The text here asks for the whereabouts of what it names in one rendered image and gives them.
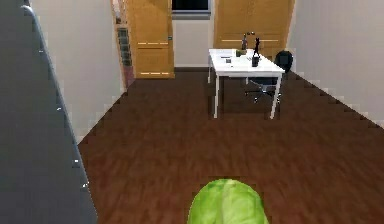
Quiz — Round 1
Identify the dark window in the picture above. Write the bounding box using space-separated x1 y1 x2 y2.
171 0 212 20

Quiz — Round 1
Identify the green lettuce head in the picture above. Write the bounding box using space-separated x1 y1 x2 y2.
187 178 270 224

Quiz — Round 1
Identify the white table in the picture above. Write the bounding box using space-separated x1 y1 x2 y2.
207 48 286 120

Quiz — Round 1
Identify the black statuette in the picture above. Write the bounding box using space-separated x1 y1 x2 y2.
252 37 261 58

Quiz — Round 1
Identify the tall wooden cupboard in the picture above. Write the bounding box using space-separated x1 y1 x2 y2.
123 0 176 80

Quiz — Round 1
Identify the grey fridge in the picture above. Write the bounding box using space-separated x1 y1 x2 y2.
0 0 99 224

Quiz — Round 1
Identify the wide wooden wardrobe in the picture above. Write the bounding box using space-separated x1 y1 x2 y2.
213 0 296 62

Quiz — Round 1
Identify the black office chair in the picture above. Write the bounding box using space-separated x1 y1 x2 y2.
244 50 294 104

